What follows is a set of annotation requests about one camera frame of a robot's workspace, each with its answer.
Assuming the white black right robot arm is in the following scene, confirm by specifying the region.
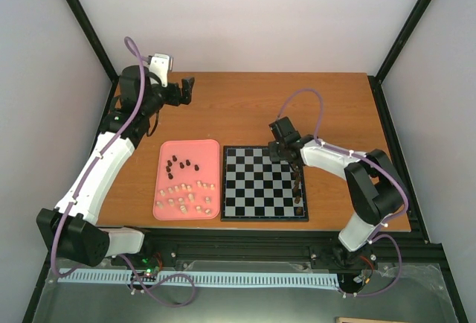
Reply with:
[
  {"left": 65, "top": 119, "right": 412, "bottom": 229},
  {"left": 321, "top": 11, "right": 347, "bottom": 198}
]
[{"left": 268, "top": 117, "right": 409, "bottom": 267}]

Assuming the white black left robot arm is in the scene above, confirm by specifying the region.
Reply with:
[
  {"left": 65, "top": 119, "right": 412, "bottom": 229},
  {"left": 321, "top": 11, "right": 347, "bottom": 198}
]
[{"left": 36, "top": 65, "right": 195, "bottom": 266}]

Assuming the black white chessboard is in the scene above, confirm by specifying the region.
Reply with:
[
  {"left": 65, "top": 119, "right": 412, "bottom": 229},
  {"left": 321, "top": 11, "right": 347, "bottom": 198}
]
[{"left": 221, "top": 146, "right": 309, "bottom": 222}]

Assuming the pink plastic tray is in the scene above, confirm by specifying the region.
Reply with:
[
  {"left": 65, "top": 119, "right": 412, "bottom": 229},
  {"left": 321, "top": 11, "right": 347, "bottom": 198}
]
[{"left": 152, "top": 139, "right": 221, "bottom": 221}]

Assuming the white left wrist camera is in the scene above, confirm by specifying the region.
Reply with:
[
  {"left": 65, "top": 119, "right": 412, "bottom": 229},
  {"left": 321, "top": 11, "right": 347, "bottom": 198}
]
[{"left": 149, "top": 53, "right": 173, "bottom": 87}]

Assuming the black aluminium frame post left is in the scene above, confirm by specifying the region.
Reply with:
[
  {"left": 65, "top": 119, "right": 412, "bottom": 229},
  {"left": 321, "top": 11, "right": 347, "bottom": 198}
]
[{"left": 65, "top": 0, "right": 118, "bottom": 83}]

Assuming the black aluminium frame post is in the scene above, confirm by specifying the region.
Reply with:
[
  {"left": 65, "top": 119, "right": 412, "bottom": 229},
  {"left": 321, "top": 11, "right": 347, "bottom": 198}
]
[
  {"left": 65, "top": 0, "right": 118, "bottom": 83},
  {"left": 375, "top": 0, "right": 432, "bottom": 85}
]

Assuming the light blue slotted cable duct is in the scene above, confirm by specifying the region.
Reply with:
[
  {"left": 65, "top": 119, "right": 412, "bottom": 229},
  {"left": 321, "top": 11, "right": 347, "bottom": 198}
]
[{"left": 58, "top": 269, "right": 339, "bottom": 290}]

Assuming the black side frame rail right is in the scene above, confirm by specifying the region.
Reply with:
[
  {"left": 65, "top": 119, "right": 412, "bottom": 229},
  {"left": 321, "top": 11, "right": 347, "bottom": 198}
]
[{"left": 367, "top": 76, "right": 429, "bottom": 241}]

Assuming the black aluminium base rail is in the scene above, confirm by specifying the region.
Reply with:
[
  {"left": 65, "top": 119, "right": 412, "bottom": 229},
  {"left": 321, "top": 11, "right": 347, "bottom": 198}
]
[{"left": 58, "top": 228, "right": 446, "bottom": 273}]

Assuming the black aluminium frame post right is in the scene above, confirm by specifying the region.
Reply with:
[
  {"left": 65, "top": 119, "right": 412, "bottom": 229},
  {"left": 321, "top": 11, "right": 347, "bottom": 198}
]
[{"left": 375, "top": 0, "right": 432, "bottom": 85}]

